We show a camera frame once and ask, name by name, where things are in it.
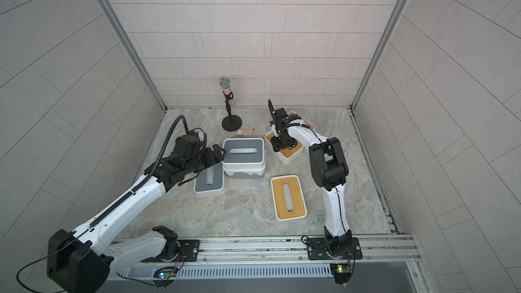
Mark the aluminium mounting rail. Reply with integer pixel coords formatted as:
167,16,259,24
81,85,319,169
77,233,422,267

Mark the left black cable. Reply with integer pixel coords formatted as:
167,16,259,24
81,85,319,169
15,251,62,293

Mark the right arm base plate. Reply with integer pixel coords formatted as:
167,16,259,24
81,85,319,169
305,237,363,260

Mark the white lid tissue box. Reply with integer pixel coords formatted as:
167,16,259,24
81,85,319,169
223,163,265,179

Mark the wooden lid tissue box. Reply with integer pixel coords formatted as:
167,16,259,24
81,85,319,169
265,132,303,165
271,174,307,221
287,111,316,130

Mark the right circuit board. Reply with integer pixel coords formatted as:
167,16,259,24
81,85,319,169
330,263,354,285

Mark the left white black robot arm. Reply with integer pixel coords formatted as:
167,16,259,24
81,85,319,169
47,128,226,292

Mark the left circuit board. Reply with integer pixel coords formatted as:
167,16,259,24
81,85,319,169
153,267,179,290

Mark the circuit board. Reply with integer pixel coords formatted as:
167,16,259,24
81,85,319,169
153,267,179,290
330,263,354,285

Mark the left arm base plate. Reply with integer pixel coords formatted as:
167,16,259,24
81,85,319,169
141,240,200,263

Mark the black microphone stand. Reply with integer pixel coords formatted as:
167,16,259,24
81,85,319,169
219,77,242,132

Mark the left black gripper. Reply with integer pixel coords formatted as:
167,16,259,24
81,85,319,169
184,143,229,175

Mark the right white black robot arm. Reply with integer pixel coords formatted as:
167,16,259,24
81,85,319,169
267,100,355,260

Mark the grey lid tissue box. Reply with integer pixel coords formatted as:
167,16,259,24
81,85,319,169
223,138,265,168
193,163,226,198

